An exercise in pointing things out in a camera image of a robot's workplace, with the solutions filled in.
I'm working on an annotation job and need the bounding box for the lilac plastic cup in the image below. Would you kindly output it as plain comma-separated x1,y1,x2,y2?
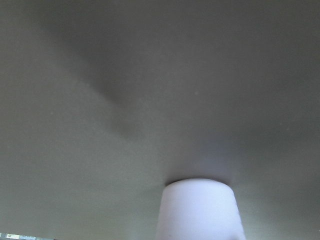
155,178,246,240

